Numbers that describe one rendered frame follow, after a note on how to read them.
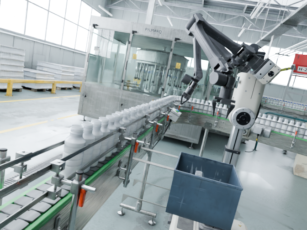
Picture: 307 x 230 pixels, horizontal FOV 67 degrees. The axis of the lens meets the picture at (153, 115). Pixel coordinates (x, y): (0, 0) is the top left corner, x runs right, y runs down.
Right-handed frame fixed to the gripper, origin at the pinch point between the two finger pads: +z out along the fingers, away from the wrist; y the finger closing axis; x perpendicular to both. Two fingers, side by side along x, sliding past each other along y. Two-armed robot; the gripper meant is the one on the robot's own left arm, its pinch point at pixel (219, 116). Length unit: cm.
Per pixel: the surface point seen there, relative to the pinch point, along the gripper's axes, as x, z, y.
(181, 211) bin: -13.7, 47.0, -7.8
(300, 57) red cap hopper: 644, -162, 247
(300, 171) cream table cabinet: 371, 104, 214
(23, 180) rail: -82, 13, -41
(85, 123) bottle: -49, 8, -46
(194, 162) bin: 16.3, 31.5, -5.5
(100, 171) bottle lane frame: -46, 24, -39
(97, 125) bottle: -45, 8, -43
